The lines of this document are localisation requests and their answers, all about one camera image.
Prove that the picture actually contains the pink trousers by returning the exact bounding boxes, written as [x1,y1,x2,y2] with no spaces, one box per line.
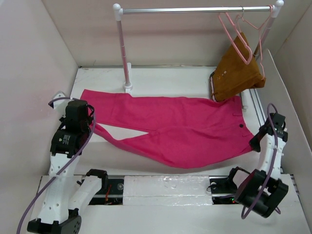
[81,90,253,169]

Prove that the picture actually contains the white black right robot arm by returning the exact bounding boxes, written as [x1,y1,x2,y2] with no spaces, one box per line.
[225,113,289,219]

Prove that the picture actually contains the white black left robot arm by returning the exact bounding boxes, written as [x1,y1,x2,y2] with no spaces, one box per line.
[27,99,109,234]

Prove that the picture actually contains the brown trousers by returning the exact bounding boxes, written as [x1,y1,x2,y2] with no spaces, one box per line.
[210,45,266,102]

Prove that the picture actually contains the pink hanger with brown trousers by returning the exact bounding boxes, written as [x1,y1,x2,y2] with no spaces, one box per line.
[235,5,278,80]

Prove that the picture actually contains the white clothes rack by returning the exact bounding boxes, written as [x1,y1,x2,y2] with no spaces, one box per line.
[113,0,284,94]

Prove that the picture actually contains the aluminium side rail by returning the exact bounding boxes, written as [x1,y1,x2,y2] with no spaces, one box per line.
[251,89,283,174]

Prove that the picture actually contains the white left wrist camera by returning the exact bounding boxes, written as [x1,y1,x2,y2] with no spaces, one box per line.
[48,91,72,116]

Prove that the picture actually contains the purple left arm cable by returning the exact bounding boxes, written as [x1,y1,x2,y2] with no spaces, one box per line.
[17,97,97,234]

